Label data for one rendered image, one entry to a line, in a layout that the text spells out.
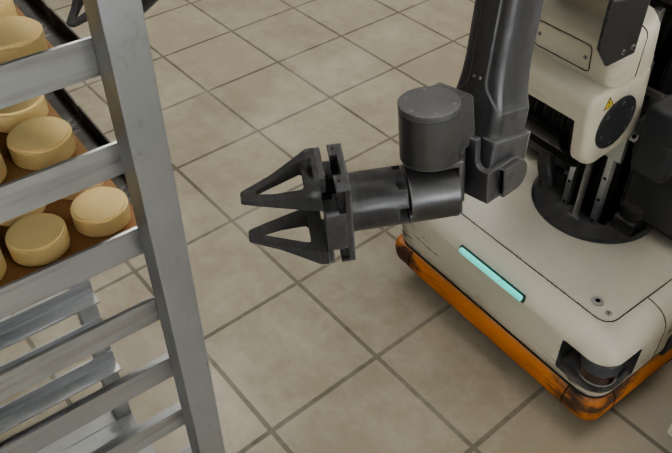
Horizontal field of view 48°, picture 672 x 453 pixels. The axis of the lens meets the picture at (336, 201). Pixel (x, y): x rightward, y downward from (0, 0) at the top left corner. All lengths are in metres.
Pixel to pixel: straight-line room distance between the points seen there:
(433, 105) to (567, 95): 0.68
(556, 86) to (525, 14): 0.63
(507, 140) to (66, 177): 0.40
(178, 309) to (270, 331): 1.13
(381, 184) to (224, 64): 2.11
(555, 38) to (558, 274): 0.51
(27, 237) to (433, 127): 0.36
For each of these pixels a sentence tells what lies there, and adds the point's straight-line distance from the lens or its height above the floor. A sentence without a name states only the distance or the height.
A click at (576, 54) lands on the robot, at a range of 1.34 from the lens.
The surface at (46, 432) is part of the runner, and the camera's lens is 0.78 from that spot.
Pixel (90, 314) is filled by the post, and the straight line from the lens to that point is 1.32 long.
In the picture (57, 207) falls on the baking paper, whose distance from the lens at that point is 0.73.
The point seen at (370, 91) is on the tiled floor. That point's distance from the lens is 2.59.
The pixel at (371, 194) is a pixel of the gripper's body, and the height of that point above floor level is 0.96.
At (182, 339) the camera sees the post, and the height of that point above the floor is 0.85.
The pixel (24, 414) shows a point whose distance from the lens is 1.40.
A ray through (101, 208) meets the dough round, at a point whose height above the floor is 0.97.
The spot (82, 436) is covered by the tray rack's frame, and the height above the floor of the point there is 0.15.
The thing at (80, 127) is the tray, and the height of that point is 1.04.
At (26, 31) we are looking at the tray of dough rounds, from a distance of 0.58.
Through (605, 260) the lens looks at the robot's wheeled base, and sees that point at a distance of 1.67.
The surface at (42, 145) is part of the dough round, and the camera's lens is 0.62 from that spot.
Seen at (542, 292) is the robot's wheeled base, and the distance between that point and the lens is 1.58.
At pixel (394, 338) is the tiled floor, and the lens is 1.80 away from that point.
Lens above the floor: 1.41
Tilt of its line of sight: 41 degrees down
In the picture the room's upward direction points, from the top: straight up
